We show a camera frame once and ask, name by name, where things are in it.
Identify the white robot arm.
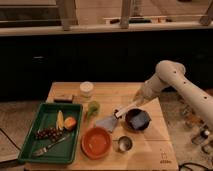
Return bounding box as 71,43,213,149
135,60,213,131

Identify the dark brown bowl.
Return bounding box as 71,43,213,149
125,108,151,131

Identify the red orange bowl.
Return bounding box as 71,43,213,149
81,127,112,160

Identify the dark blue sponge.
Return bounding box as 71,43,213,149
130,111,150,130

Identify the grey folded cloth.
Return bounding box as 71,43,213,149
95,115,118,133

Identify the small metal cup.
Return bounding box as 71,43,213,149
118,136,133,152

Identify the white round container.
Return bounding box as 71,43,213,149
80,81,94,97

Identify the orange peach fruit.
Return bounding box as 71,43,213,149
64,117,77,131

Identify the yellow banana piece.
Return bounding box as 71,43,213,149
56,110,64,131

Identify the bunch of dark grapes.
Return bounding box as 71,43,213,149
35,127,62,142

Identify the green plastic tray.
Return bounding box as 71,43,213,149
18,103,83,164

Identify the metal fork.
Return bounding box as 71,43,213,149
32,134,70,157

